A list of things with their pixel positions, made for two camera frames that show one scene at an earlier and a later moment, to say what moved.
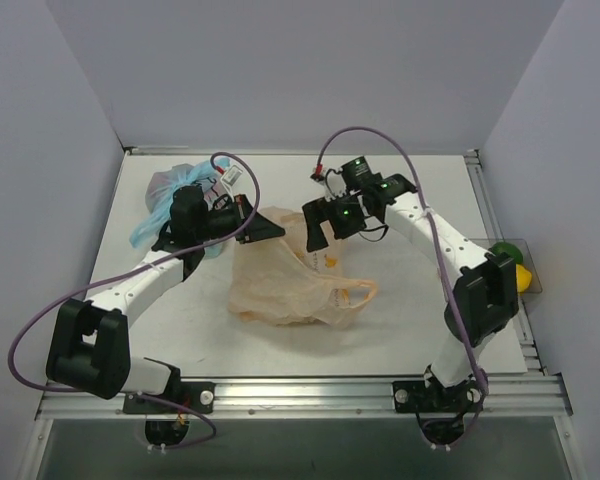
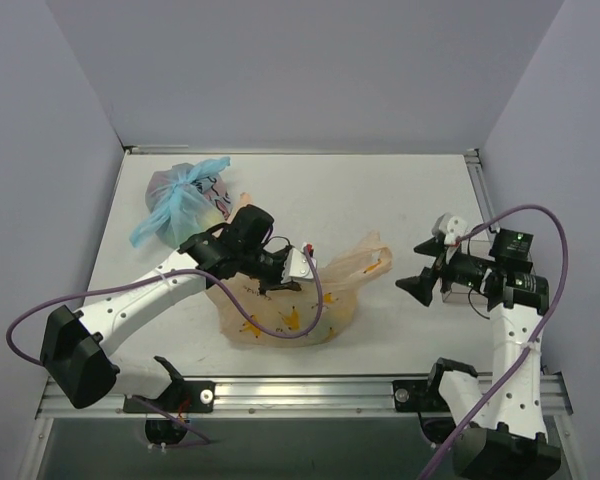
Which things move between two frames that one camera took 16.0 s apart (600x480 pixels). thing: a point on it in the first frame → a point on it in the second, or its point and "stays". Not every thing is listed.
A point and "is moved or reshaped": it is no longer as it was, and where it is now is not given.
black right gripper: (319, 211) → (441, 265)
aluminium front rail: (506, 396) stays
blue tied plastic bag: (162, 186) stays
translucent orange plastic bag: (279, 281) is moved or reshaped
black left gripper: (245, 220) → (274, 268)
